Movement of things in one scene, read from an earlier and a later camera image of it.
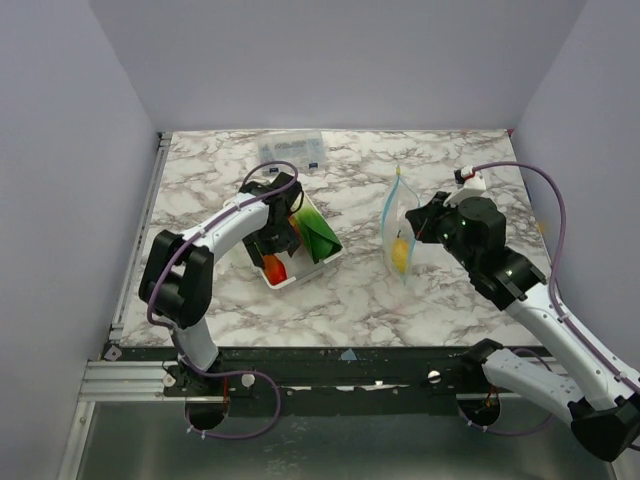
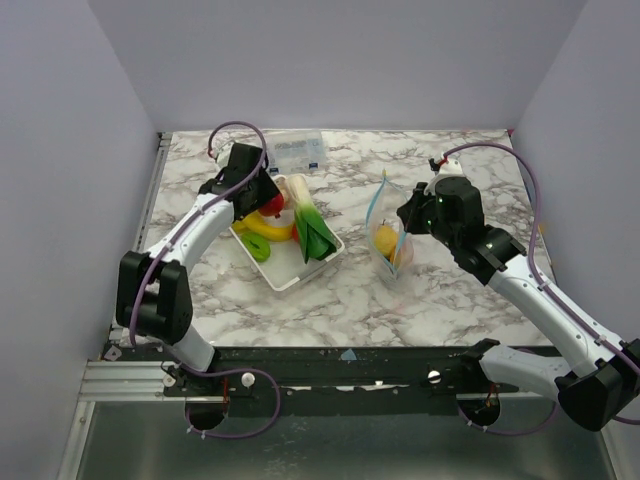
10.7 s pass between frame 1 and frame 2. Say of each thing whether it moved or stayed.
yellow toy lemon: moved
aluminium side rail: stayed
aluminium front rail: stayed
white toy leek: stayed
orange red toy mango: moved
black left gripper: moved
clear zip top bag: moved
